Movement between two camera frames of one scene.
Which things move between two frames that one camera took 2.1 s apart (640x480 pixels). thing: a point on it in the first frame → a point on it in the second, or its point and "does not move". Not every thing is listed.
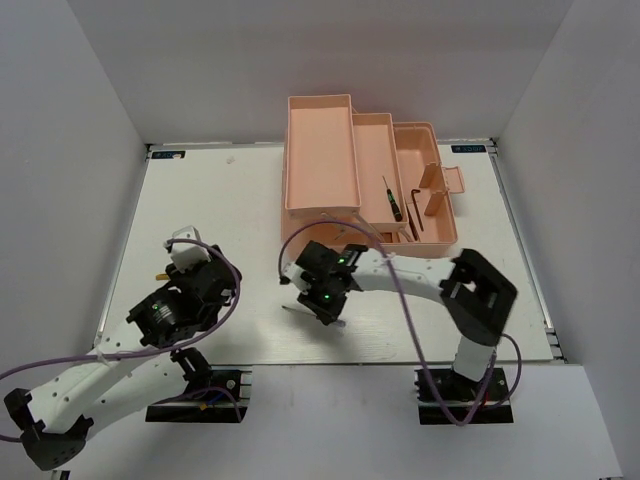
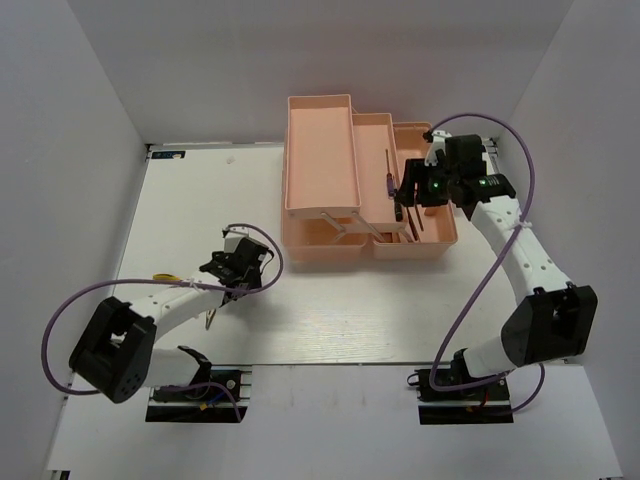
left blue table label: (167, 154) does not move
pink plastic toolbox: (359, 179) does not move
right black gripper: (327, 314) → (416, 171)
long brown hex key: (413, 191) does not move
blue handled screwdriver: (337, 322) → (390, 179)
